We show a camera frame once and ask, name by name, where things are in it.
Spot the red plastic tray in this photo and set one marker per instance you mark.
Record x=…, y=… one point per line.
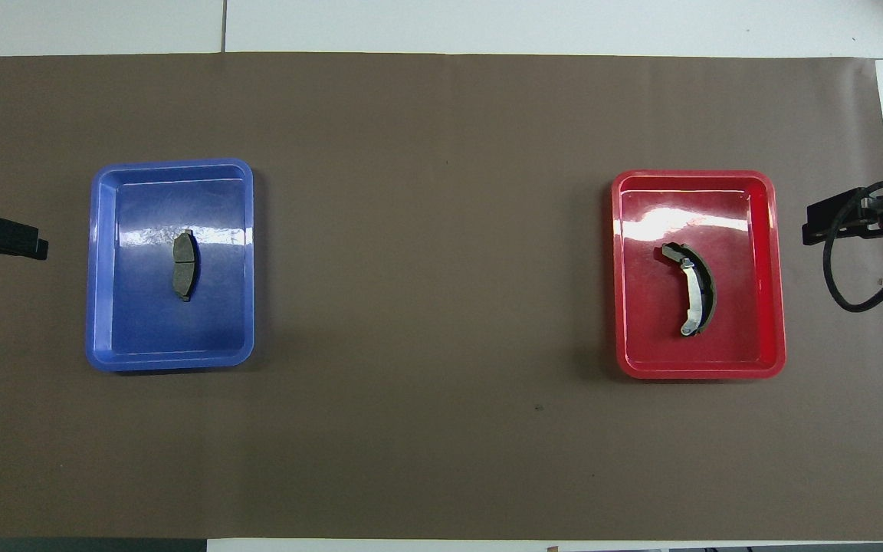
x=656, y=330

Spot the brown table mat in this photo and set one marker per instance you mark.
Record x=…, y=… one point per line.
x=441, y=460

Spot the curved brake shoe silver web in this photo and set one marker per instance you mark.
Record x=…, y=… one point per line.
x=694, y=295

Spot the dark grey brake pad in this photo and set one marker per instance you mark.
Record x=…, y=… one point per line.
x=183, y=268

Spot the blue plastic tray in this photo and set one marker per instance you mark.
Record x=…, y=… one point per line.
x=142, y=322

